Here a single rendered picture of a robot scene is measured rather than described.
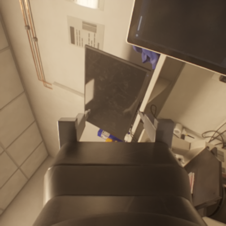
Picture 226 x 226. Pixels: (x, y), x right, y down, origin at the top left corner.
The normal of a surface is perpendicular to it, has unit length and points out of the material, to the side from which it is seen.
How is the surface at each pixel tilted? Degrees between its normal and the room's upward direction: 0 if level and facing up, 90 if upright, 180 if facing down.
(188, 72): 90
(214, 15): 93
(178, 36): 93
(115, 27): 90
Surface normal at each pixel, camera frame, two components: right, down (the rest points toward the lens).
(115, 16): -0.41, 0.65
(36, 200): 0.14, -0.65
